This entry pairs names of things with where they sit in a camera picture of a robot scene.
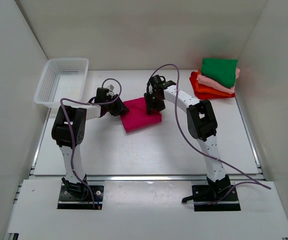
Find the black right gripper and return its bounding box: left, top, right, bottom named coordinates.
left=144, top=93, right=165, bottom=116

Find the green folded t-shirt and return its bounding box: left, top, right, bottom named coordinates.
left=201, top=58, right=238, bottom=88

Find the red folded t-shirt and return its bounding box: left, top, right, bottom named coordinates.
left=189, top=71, right=236, bottom=100

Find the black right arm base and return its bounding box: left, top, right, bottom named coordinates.
left=181, top=184, right=241, bottom=212

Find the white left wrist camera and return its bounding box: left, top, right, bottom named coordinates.
left=107, top=84, right=115, bottom=96

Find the white plastic basket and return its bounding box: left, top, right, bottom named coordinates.
left=34, top=57, right=89, bottom=108

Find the orange folded t-shirt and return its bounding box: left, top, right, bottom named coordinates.
left=190, top=69, right=235, bottom=100

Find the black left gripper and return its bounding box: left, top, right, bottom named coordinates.
left=105, top=95, right=129, bottom=118

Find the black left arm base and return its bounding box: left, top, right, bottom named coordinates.
left=57, top=177, right=104, bottom=211

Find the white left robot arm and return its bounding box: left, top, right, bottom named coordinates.
left=51, top=87, right=129, bottom=199

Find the pink folded t-shirt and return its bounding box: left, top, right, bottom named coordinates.
left=197, top=68, right=235, bottom=95

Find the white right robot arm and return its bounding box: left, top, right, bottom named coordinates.
left=144, top=75, right=231, bottom=200

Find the magenta t-shirt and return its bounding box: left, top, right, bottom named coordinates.
left=120, top=97, right=162, bottom=134

